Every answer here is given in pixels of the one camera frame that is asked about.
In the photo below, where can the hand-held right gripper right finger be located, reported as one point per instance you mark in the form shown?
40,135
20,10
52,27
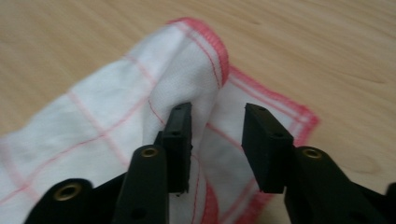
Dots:
280,155

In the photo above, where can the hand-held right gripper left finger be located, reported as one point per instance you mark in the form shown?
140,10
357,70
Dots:
155,174

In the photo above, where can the white cloth with red edge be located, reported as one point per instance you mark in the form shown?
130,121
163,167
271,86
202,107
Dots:
102,118

